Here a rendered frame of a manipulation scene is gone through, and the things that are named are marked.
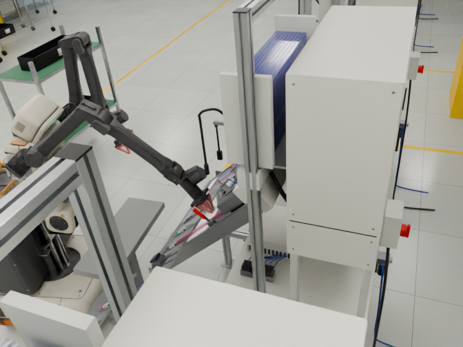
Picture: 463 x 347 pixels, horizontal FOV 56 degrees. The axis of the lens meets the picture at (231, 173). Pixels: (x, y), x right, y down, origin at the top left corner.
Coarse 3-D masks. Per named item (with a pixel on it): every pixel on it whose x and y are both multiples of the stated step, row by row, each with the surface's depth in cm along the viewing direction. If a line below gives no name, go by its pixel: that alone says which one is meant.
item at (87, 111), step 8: (80, 104) 175; (88, 104) 176; (72, 112) 176; (80, 112) 173; (88, 112) 173; (96, 112) 175; (104, 112) 177; (64, 120) 179; (72, 120) 177; (80, 120) 176; (88, 120) 175; (104, 120) 175; (56, 128) 181; (64, 128) 180; (72, 128) 180; (48, 136) 184; (56, 136) 183; (64, 136) 183; (40, 144) 187; (48, 144) 186; (56, 144) 186; (32, 152) 188; (40, 152) 187; (48, 152) 188; (32, 160) 189; (40, 160) 189
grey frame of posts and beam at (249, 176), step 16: (304, 0) 178; (240, 16) 115; (240, 32) 118; (240, 48) 120; (240, 64) 122; (240, 80) 125; (240, 96) 128; (240, 112) 131; (256, 144) 139; (256, 160) 141; (240, 176) 146; (256, 176) 144; (256, 192) 148; (256, 208) 152; (256, 224) 156; (224, 240) 282; (256, 240) 161; (224, 256) 291; (256, 256) 168; (256, 272) 173; (256, 288) 178
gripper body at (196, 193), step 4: (192, 188) 192; (196, 188) 193; (208, 188) 197; (188, 192) 193; (192, 192) 192; (196, 192) 192; (200, 192) 193; (204, 192) 195; (192, 196) 193; (196, 196) 193; (200, 196) 193; (196, 200) 192; (192, 204) 193
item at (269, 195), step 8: (280, 176) 170; (264, 184) 161; (272, 184) 164; (280, 184) 167; (240, 192) 159; (264, 192) 159; (272, 192) 162; (264, 200) 157; (272, 200) 159; (264, 208) 159; (272, 208) 157
